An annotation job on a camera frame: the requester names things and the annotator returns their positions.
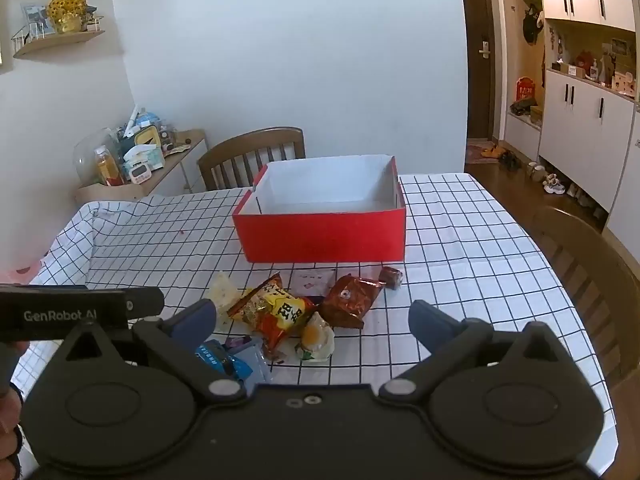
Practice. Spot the pale yellow snack packet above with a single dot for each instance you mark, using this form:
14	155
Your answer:
224	295

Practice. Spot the person's left hand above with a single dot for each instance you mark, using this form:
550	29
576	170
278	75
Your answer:
11	407

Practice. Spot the white blue snack packet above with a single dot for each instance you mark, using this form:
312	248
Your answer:
312	282

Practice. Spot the white digital timer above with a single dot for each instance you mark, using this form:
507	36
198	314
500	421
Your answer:
140	173

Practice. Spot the wooden wall shelf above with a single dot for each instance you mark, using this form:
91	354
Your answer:
32	38

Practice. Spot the white wall cabinets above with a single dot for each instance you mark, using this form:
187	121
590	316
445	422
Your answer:
571	71

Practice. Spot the wooden chair behind table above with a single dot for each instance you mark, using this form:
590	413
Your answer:
235	162

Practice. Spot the red cardboard box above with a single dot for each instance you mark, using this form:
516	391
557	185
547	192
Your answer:
324	209

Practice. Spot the orange juice bottle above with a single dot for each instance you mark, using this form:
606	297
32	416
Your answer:
108	167

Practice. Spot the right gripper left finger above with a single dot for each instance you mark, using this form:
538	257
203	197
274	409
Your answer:
172	344

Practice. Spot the small dark brown candy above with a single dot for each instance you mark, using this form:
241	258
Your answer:
390	277

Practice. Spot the blue cookie packet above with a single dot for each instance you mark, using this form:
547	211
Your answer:
215	355

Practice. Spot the egg print snack packet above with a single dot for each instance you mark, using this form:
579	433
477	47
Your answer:
317	342

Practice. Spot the dark wooden door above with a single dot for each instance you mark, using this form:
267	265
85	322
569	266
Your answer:
480	48

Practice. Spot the yellow clock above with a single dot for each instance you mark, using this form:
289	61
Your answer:
148	136

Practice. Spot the tissue box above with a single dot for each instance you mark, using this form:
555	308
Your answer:
149	154

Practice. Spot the purple snack packet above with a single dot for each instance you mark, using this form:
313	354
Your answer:
237	344

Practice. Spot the brown foil snack bag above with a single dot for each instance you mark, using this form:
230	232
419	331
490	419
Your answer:
349	300

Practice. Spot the golden ornament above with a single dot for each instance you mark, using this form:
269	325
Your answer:
67	16

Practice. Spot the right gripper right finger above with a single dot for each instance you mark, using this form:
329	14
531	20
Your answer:
453	346

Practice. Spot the orange yellow chip bag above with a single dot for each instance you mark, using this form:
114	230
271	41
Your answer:
269	309

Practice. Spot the white side cabinet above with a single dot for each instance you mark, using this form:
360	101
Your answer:
180	175

